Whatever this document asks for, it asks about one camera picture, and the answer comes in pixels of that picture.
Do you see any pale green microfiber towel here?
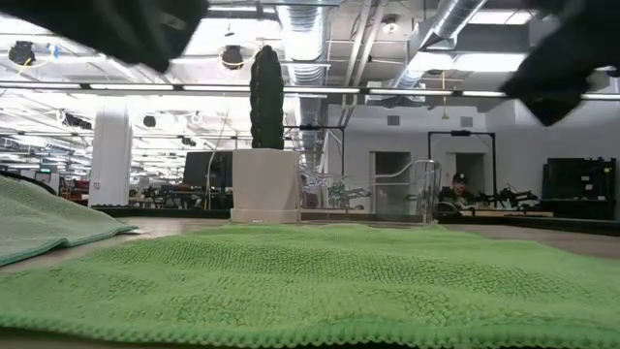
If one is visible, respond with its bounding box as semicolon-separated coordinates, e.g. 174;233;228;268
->
0;174;140;268

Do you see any bright green microfiber towel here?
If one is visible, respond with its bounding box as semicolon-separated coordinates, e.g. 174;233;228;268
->
0;222;620;349

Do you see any white pillar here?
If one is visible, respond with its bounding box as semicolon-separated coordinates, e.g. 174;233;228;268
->
87;104;134;208

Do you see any black background cabinet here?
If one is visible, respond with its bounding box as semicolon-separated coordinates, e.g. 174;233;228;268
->
541;156;618;220

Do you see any black background monitor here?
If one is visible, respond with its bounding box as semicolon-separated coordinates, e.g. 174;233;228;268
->
182;150;233;190

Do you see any person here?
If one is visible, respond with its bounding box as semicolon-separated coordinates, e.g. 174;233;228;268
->
438;173;479;207

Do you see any clear plastic tray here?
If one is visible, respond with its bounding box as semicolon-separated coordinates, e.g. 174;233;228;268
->
297;159;443;227

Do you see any white hexagonal plant pot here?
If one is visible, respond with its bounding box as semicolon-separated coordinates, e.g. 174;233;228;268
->
230;147;302;224

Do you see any smooth silver ventilation duct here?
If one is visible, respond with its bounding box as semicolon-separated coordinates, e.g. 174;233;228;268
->
387;0;490;91

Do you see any black metal gantry frame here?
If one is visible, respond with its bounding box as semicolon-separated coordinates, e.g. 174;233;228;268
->
284;124;346;176
427;129;498;195

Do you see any corrugated silver ventilation duct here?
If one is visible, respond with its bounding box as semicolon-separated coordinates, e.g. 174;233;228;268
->
276;4;331;169

